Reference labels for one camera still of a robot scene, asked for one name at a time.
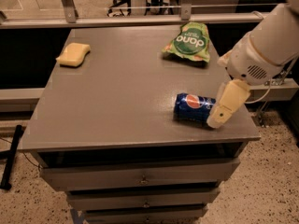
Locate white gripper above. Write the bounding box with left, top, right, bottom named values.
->
left=206, top=33, right=282, bottom=129

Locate blue pepsi can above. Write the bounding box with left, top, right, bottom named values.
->
left=174, top=93, right=216, bottom=122

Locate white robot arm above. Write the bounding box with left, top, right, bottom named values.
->
left=206, top=0, right=299, bottom=128

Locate green snack bag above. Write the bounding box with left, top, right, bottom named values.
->
left=163, top=22, right=210, bottom=63

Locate middle grey drawer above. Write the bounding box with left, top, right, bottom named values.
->
left=67, top=188, right=220, bottom=211

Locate grey drawer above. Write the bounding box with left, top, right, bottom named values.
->
left=67, top=188, right=220, bottom=211
left=41, top=158, right=240, bottom=191
left=85, top=204, right=207, bottom=224

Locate black office chair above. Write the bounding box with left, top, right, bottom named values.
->
left=107, top=0, right=132, bottom=17

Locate grey drawer cabinet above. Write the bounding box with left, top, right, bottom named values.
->
left=18, top=24, right=262, bottom=224

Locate bottom grey drawer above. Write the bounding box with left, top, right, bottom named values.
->
left=85, top=204, right=207, bottom=224

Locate yellow sponge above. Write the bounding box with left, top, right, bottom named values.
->
left=56, top=43, right=91, bottom=67

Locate grey metal railing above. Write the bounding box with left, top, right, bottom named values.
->
left=0, top=0, right=268, bottom=29

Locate top grey drawer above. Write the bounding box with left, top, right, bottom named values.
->
left=41, top=158, right=240, bottom=191

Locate black bar on floor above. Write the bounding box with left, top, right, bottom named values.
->
left=0, top=125, right=23, bottom=190

